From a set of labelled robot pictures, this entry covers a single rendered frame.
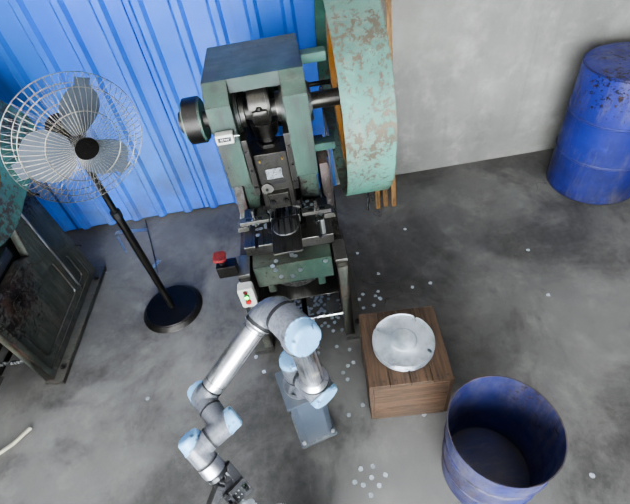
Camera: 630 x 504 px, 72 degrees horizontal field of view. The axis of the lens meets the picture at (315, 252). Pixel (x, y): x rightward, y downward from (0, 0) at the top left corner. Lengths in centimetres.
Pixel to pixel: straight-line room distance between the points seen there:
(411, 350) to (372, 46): 129
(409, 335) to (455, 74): 194
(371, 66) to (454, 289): 168
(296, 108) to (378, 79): 39
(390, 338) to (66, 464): 178
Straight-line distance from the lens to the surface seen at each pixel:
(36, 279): 300
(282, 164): 192
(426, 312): 225
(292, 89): 173
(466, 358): 254
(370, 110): 150
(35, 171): 214
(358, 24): 156
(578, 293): 298
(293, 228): 207
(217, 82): 178
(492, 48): 339
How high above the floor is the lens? 217
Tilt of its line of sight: 46 degrees down
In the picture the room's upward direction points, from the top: 10 degrees counter-clockwise
